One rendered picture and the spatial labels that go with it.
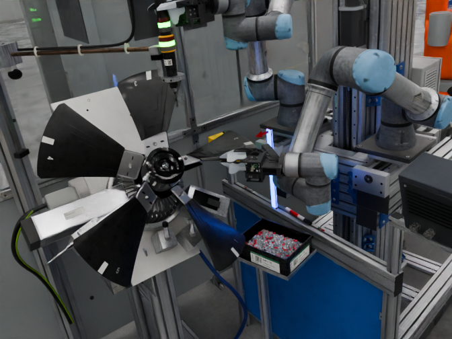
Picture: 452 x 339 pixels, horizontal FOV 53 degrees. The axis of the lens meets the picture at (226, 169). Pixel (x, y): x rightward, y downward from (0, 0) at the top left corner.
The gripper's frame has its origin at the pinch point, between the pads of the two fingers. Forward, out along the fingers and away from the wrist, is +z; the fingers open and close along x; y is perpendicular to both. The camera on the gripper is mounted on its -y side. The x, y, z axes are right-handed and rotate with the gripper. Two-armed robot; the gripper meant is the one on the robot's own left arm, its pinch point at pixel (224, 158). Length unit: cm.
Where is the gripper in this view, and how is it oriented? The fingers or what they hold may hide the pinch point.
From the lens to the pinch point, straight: 144.3
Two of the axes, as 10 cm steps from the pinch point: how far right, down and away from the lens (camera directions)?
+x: 1.4, 8.5, 5.2
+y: -2.9, 5.3, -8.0
